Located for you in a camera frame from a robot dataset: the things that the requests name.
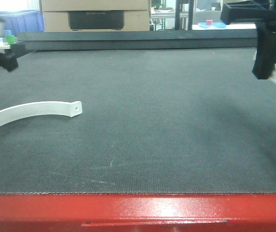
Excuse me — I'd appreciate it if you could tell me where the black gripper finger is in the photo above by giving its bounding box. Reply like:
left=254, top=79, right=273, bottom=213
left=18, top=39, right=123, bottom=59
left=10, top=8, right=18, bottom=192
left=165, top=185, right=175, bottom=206
left=220, top=0, right=272, bottom=25
left=252, top=23, right=276, bottom=80

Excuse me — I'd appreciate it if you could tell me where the red metal table edge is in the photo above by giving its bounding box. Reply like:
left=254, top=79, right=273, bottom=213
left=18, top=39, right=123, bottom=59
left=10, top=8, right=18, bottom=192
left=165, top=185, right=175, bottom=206
left=0, top=194, right=276, bottom=232

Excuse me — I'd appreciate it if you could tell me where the dark raised board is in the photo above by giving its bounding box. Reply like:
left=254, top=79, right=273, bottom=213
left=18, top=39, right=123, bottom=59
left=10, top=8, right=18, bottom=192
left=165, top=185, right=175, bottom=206
left=18, top=29, right=257, bottom=51

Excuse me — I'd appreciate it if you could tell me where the green cup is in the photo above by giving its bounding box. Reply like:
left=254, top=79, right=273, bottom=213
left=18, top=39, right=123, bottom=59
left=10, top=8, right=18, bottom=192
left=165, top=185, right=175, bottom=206
left=5, top=35, right=15, bottom=44

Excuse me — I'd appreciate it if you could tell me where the cardboard box with black print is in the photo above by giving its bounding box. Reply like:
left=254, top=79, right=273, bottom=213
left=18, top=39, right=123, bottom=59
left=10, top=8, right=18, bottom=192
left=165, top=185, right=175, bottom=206
left=40, top=0, right=150, bottom=32

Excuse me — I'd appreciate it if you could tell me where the blue crate far left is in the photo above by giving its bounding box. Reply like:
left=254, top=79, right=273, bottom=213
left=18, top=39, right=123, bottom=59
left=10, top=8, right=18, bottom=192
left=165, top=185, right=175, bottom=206
left=0, top=10, right=44, bottom=35

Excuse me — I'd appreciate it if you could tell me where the blue tray with red cube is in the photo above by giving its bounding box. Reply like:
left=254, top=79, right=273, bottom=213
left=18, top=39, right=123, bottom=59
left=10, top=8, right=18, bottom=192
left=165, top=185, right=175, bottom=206
left=198, top=20, right=226, bottom=29

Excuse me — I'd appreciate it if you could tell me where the dark grey table mat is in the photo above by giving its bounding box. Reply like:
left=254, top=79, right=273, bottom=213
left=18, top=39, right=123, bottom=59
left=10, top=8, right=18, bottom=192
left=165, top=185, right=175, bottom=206
left=0, top=48, right=276, bottom=194

